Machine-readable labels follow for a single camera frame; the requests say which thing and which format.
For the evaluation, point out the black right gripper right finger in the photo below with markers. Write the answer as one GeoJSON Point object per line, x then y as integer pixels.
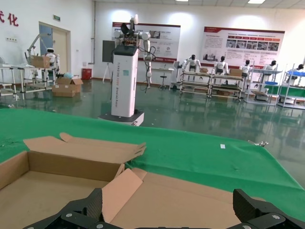
{"type": "Point", "coordinates": [243, 205]}

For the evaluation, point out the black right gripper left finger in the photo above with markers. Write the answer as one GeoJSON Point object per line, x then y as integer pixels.
{"type": "Point", "coordinates": [94, 205]}

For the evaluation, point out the open cardboard box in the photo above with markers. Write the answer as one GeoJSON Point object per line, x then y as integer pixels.
{"type": "Point", "coordinates": [178, 198]}
{"type": "Point", "coordinates": [59, 167]}

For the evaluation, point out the small white label sticker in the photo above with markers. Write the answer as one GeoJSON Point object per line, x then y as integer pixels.
{"type": "Point", "coordinates": [222, 146]}

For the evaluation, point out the metal cloth clamp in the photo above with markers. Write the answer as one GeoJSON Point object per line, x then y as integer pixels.
{"type": "Point", "coordinates": [261, 143]}

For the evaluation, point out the green table cloth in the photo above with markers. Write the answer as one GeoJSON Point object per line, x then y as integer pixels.
{"type": "Point", "coordinates": [190, 155]}

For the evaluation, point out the pipe rack with green panel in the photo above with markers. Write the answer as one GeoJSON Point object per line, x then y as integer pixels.
{"type": "Point", "coordinates": [272, 93]}
{"type": "Point", "coordinates": [295, 95]}

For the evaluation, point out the open cardboard carton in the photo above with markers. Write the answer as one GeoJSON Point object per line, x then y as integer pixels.
{"type": "Point", "coordinates": [64, 90]}

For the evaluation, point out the white tower wheeled robot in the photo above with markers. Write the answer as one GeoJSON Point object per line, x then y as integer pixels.
{"type": "Point", "coordinates": [124, 83]}

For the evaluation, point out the blue plastic bin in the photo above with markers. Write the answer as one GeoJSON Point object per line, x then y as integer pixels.
{"type": "Point", "coordinates": [296, 72]}
{"type": "Point", "coordinates": [271, 83]}

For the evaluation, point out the red bin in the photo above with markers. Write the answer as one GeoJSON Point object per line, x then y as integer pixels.
{"type": "Point", "coordinates": [87, 74]}

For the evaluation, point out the blue bundle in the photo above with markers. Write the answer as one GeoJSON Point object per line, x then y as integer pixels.
{"type": "Point", "coordinates": [68, 75]}

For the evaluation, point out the white humanoid robot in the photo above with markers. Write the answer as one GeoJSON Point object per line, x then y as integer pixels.
{"type": "Point", "coordinates": [270, 66]}
{"type": "Point", "coordinates": [194, 62]}
{"type": "Point", "coordinates": [222, 65]}
{"type": "Point", "coordinates": [300, 67]}
{"type": "Point", "coordinates": [50, 53]}
{"type": "Point", "coordinates": [246, 69]}

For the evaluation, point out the black round stool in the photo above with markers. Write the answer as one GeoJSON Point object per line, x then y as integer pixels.
{"type": "Point", "coordinates": [163, 76]}

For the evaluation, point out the white desk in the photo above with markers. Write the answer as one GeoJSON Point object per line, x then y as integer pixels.
{"type": "Point", "coordinates": [164, 69]}

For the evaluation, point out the brown cardboard carton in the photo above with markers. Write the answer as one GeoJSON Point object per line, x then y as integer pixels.
{"type": "Point", "coordinates": [39, 62]}

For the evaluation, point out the black panel on stand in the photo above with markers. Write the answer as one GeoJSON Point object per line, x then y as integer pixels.
{"type": "Point", "coordinates": [107, 51]}

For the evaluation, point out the beige door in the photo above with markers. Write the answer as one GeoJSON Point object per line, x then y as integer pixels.
{"type": "Point", "coordinates": [63, 47]}

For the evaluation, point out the green exit sign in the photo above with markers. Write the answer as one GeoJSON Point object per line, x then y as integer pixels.
{"type": "Point", "coordinates": [56, 17]}

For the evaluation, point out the pipe frame rack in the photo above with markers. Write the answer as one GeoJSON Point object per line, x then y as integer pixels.
{"type": "Point", "coordinates": [195, 74]}
{"type": "Point", "coordinates": [226, 76]}

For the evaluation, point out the white pipe frame workbench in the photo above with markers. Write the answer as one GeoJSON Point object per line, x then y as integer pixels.
{"type": "Point", "coordinates": [14, 67]}

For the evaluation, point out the wide wall info board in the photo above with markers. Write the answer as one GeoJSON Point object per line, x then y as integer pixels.
{"type": "Point", "coordinates": [243, 43]}

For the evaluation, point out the red white wall poster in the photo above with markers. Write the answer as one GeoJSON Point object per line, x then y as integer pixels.
{"type": "Point", "coordinates": [166, 40]}

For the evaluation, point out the white wall pipe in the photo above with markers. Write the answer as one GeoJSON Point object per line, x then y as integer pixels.
{"type": "Point", "coordinates": [93, 23]}

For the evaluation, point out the white wall socket strip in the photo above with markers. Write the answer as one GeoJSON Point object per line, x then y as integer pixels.
{"type": "Point", "coordinates": [11, 39]}

